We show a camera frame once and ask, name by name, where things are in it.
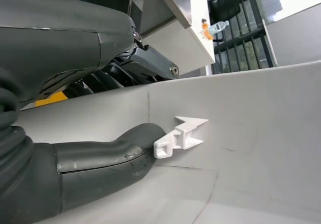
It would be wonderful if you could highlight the white cabinet desk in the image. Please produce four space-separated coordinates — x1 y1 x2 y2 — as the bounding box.
120 0 216 76

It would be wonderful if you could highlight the small orange object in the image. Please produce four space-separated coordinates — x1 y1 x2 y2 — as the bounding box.
200 18 213 41

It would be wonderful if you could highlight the clear plastic bottle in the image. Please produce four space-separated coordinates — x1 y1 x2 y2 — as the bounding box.
208 20 230 37

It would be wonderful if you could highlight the black plastic crate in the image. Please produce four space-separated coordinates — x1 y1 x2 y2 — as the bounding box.
209 0 241 25

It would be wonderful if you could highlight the dark window frame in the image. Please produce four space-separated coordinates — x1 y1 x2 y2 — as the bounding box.
203 0 321 75

